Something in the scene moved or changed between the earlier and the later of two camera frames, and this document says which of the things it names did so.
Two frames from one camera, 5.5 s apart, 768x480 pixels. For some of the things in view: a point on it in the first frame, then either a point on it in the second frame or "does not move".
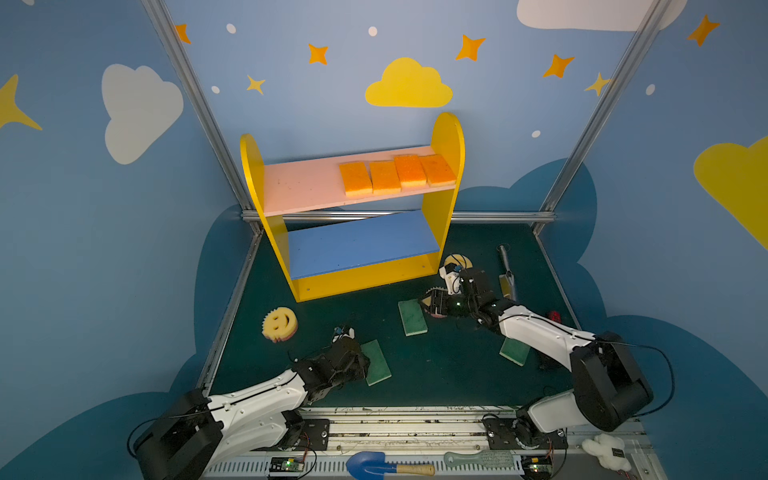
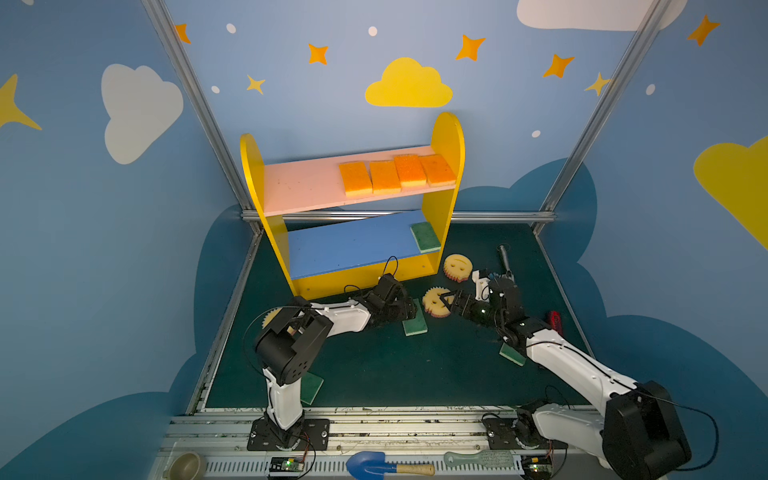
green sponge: x=412 y=317 does not move
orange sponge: x=410 y=171 does not move
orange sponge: x=357 y=179 does not move
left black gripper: x=354 y=360 -> x=405 y=308
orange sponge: x=384 y=177 does not move
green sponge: x=378 y=367 -> x=425 y=237
